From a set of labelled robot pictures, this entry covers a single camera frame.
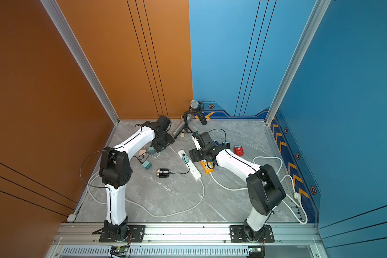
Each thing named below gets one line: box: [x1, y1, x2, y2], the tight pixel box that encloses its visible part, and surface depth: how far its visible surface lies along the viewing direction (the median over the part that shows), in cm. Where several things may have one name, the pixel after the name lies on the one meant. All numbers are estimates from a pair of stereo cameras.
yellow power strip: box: [199, 159, 214, 175], surface depth 93 cm
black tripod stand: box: [175, 113, 194, 139], surface depth 108 cm
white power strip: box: [177, 149, 202, 181], surface depth 93 cm
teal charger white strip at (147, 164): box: [141, 160, 153, 171], surface depth 96 cm
